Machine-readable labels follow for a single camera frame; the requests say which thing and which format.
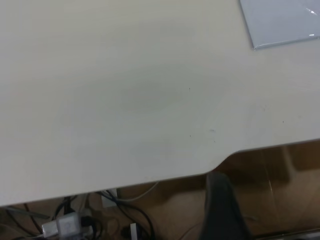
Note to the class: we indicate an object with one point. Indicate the clear plastic zipper bag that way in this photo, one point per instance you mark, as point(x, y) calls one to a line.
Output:
point(280, 22)

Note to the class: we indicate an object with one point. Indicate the grey power adapter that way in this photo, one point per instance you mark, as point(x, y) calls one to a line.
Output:
point(62, 225)

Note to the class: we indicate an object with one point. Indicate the white table leg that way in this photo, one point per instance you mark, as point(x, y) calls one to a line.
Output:
point(110, 198)

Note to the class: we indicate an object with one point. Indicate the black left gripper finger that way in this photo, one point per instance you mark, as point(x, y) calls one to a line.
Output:
point(222, 212)

